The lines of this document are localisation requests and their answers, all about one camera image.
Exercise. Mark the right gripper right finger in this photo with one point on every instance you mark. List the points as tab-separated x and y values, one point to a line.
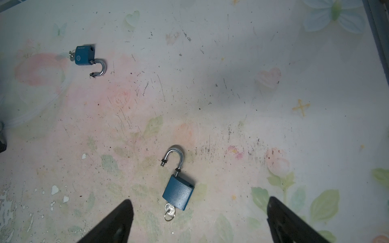
286	227

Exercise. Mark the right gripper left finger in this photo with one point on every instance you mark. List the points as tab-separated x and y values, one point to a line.
114	228

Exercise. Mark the blue padlock right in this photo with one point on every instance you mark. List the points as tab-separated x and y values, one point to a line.
178	191

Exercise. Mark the blue padlock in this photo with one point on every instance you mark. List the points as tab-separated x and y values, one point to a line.
85	55
178	191

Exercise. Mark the blue padlock far centre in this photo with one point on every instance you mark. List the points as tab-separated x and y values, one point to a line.
85	55

